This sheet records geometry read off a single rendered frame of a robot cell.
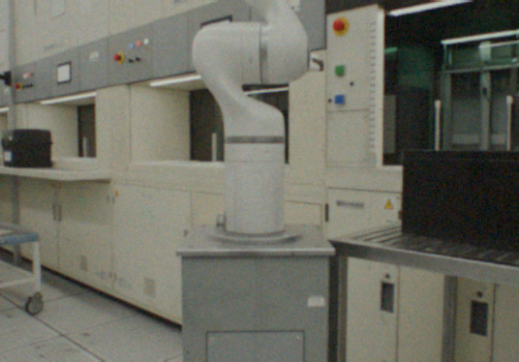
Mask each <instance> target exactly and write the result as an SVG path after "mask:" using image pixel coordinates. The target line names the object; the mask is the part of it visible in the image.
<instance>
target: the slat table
mask: <svg viewBox="0 0 519 362"><path fill-rule="evenodd" d="M327 241H328V242H330V245H331V246H332V247H333V249H334V250H335V255H334V256H329V271H328V362H346V345H347V331H348V265H349V257H354V258H359V259H364V260H369V261H374V262H377V263H382V262H383V263H387V264H393V265H397V266H402V267H407V268H411V269H416V270H426V271H430V272H436V273H440V274H444V281H443V331H442V362H454V353H455V327H456V319H457V287H458V276H459V277H463V278H468V279H473V280H478V281H482V282H486V283H490V282H491V283H496V284H501V285H505V286H510V287H519V264H518V263H514V262H516V261H519V252H515V251H510V250H506V251H505V250H499V249H494V248H489V247H483V246H478V245H474V244H463V243H457V242H452V241H447V240H441V239H435V238H431V237H426V236H421V237H420V236H415V235H409V234H405V233H401V222H398V223H393V224H389V225H386V226H378V227H371V228H367V229H363V230H360V231H356V232H353V233H348V234H344V235H341V236H337V237H332V238H329V239H327ZM397 244H399V245H397ZM394 245H396V246H394ZM411 247H412V248H411ZM428 248H430V249H428ZM426 249H428V250H426ZM444 251H445V252H444ZM442 252H444V253H442ZM461 254H463V255H461ZM458 255H460V256H458ZM477 256H482V257H481V258H479V257H477ZM498 258H501V260H499V261H496V260H497V259H498Z"/></svg>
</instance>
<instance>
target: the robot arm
mask: <svg viewBox="0 0 519 362"><path fill-rule="evenodd" d="M245 1H246V2H247V3H248V4H249V5H250V6H251V7H252V9H253V10H254V11H255V12H257V13H258V14H260V15H261V16H262V17H263V18H264V19H265V20H266V21H265V22H225V23H215V24H210V25H208V26H205V27H203V29H201V30H200V31H199V32H198V33H197V34H196V36H195V38H194V41H193V42H192V44H191V47H192V48H191V58H192V62H193V65H194V67H195V69H196V71H197V73H198V75H199V76H200V78H201V80H202V81H203V82H204V84H205V85H206V86H207V87H208V88H209V89H210V91H211V92H212V93H213V96H214V98H215V99H216V100H217V101H218V103H219V105H220V107H221V110H222V112H223V115H224V121H225V213H224V215H219V213H216V226H214V227H212V228H210V229H209V230H208V237H209V238H210V239H212V240H214V241H218V242H223V243H229V244H279V243H286V242H290V241H293V240H296V239H298V238H300V237H301V236H302V230H301V229H300V228H298V227H295V226H288V225H285V125H284V118H283V115H282V113H281V112H280V111H279V110H278V109H276V108H274V107H272V106H269V105H266V104H265V103H262V102H259V101H257V100H255V99H252V98H250V97H248V96H247V95H246V94H245V93H244V92H243V91H242V89H241V86H242V85H243V84H286V83H292V82H294V81H296V80H299V79H301V78H302V77H303V76H305V74H307V73H313V72H323V71H324V62H323V60H318V59H316V58H319V56H318V55H317V54H315V53H311V48H310V43H309V39H308V38H307V35H306V33H305V31H304V29H303V27H302V25H301V21H300V20H299V19H298V17H297V16H296V14H295V12H294V11H293V10H292V8H291V7H290V4H289V0H245Z"/></svg>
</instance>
